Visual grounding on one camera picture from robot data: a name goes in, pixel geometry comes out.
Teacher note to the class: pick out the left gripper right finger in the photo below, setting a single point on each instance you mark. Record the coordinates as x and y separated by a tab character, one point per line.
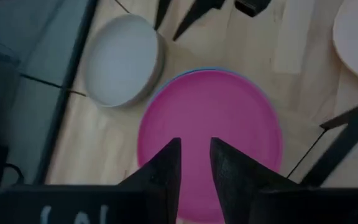
235	177

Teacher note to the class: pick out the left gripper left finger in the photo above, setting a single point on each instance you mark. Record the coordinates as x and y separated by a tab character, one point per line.
163	180

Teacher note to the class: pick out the pink plate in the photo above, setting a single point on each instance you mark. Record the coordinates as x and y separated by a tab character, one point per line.
210	109

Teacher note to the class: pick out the teal plate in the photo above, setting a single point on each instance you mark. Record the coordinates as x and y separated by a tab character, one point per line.
211	68

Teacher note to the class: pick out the grey plate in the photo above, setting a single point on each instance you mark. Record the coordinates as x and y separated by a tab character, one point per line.
123	62

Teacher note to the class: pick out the wooden shelf with black frame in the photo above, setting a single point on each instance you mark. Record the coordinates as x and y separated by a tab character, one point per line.
353	133

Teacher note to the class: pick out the black table border frame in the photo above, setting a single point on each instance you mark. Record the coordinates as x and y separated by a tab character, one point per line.
70	77

